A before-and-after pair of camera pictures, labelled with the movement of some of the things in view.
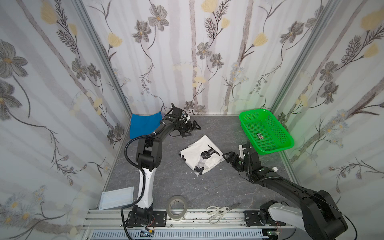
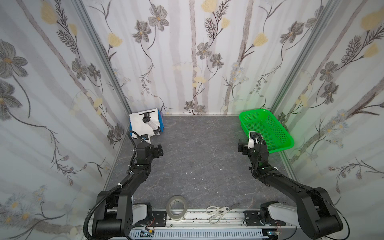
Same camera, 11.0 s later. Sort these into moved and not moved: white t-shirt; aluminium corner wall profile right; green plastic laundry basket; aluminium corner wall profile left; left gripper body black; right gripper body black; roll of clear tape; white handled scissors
Moved: right gripper body black; white t-shirt; left gripper body black
Not moved: white handled scissors; aluminium corner wall profile right; aluminium corner wall profile left; roll of clear tape; green plastic laundry basket
